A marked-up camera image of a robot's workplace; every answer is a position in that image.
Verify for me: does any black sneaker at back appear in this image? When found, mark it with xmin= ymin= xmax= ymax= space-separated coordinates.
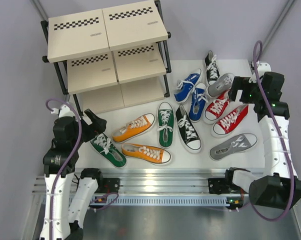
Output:
xmin=204 ymin=50 xmax=220 ymax=86

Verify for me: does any orange sneaker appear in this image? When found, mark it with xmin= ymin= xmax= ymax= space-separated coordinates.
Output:
xmin=121 ymin=143 xmax=173 ymax=166
xmin=111 ymin=113 xmax=156 ymax=144

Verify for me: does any grey sneaker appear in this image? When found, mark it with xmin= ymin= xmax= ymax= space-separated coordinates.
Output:
xmin=206 ymin=73 xmax=235 ymax=98
xmin=209 ymin=133 xmax=258 ymax=161

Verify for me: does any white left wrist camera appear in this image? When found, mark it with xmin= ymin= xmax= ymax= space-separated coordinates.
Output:
xmin=51 ymin=104 xmax=75 ymax=118

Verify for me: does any blue sneaker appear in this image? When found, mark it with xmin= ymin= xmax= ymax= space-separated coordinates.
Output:
xmin=188 ymin=83 xmax=208 ymax=122
xmin=174 ymin=68 xmax=203 ymax=104

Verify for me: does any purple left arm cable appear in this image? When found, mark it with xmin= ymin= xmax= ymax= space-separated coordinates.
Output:
xmin=45 ymin=98 xmax=120 ymax=240

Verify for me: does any grey sneaker in front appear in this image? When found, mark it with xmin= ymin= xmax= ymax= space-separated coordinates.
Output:
xmin=209 ymin=133 xmax=258 ymax=161

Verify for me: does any red sneaker lower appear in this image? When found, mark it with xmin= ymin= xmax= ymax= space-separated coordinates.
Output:
xmin=211 ymin=103 xmax=249 ymax=138

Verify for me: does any blue sneaker lower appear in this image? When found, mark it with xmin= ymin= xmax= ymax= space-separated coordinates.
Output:
xmin=188 ymin=83 xmax=208 ymax=122

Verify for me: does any blue sneaker upper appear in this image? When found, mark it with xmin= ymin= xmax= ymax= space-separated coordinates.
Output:
xmin=174 ymin=68 xmax=203 ymax=104

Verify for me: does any black sneaker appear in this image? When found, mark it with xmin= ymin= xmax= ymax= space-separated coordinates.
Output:
xmin=204 ymin=50 xmax=220 ymax=86
xmin=175 ymin=104 xmax=202 ymax=154

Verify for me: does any black sneaker in middle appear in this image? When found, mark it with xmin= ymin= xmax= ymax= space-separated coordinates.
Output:
xmin=175 ymin=104 xmax=202 ymax=154

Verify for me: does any green sneaker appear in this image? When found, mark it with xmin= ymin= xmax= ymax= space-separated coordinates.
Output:
xmin=157 ymin=102 xmax=174 ymax=149
xmin=90 ymin=133 xmax=127 ymax=168

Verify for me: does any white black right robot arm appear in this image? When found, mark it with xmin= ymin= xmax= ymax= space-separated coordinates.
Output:
xmin=212 ymin=62 xmax=301 ymax=211

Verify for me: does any red sneaker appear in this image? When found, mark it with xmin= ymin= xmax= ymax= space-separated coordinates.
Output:
xmin=211 ymin=103 xmax=249 ymax=138
xmin=203 ymin=90 xmax=230 ymax=124

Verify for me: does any beige black shoe shelf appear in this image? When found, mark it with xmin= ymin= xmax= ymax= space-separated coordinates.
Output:
xmin=40 ymin=0 xmax=172 ymax=113

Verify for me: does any grey sneaker at back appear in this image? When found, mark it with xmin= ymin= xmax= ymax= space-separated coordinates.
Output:
xmin=206 ymin=73 xmax=235 ymax=98

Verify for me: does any red sneaker upper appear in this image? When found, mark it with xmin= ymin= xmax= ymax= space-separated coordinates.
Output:
xmin=203 ymin=90 xmax=230 ymax=124

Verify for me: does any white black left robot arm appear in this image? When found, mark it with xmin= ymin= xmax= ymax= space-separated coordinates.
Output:
xmin=39 ymin=103 xmax=119 ymax=240

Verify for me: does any grey slotted cable duct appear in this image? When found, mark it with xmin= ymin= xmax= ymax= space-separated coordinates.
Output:
xmin=89 ymin=194 xmax=232 ymax=207

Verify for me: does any aluminium mounting rail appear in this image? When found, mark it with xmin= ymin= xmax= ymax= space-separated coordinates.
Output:
xmin=31 ymin=167 xmax=301 ymax=198

